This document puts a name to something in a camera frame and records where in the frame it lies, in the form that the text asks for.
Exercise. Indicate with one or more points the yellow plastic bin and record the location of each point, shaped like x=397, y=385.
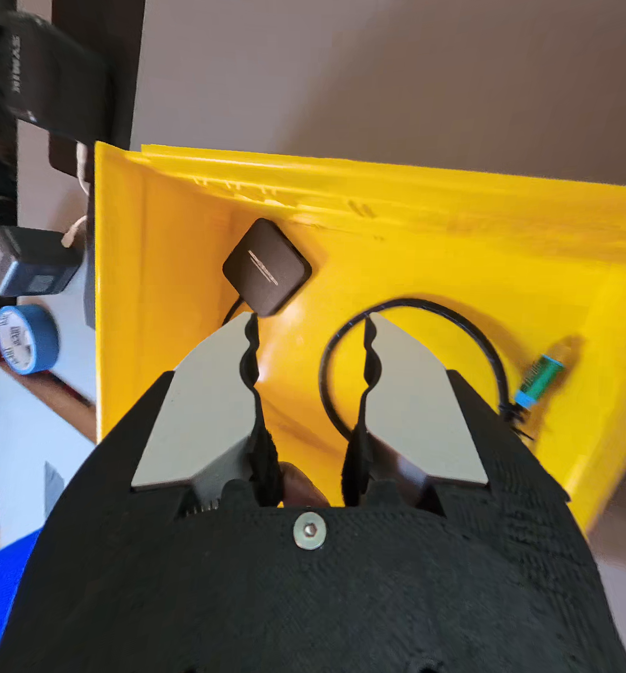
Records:
x=449, y=236

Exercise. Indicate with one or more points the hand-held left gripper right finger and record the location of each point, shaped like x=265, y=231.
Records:
x=418, y=415

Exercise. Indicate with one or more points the black USB hub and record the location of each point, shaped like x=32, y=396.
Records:
x=265, y=265

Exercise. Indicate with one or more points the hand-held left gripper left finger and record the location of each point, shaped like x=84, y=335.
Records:
x=202, y=415

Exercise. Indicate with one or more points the black power adapter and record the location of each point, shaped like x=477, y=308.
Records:
x=24, y=263

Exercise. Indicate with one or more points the black printed box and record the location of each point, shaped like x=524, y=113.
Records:
x=55, y=73

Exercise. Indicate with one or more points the blue tape roll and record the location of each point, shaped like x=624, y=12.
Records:
x=29, y=336

